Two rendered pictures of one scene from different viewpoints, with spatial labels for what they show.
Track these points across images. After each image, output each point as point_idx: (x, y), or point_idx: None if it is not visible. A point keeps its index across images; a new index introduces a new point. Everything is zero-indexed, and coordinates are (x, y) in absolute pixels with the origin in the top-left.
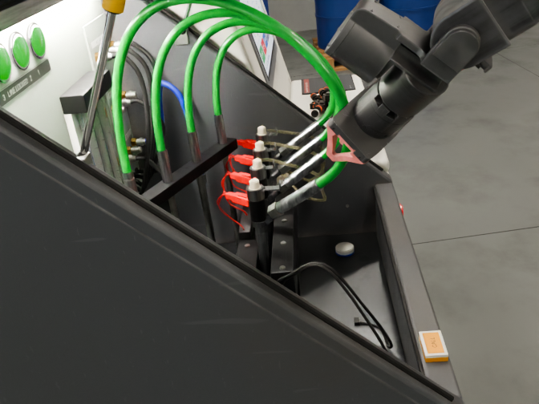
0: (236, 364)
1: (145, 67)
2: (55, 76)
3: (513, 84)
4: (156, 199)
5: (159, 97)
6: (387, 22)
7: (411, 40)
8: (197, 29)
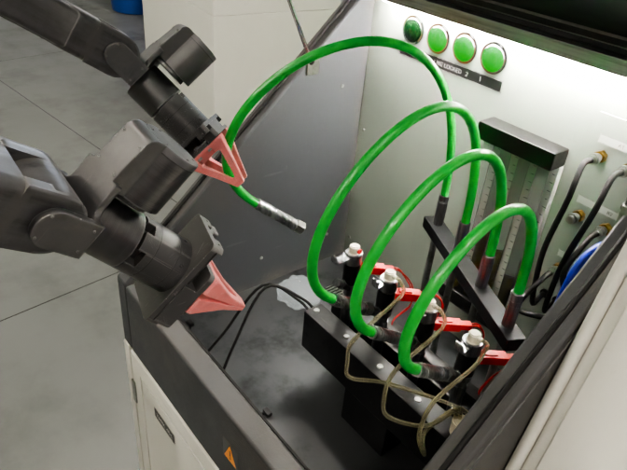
0: None
1: (594, 203)
2: (503, 102)
3: None
4: (436, 238)
5: (470, 171)
6: (162, 35)
7: (146, 48)
8: None
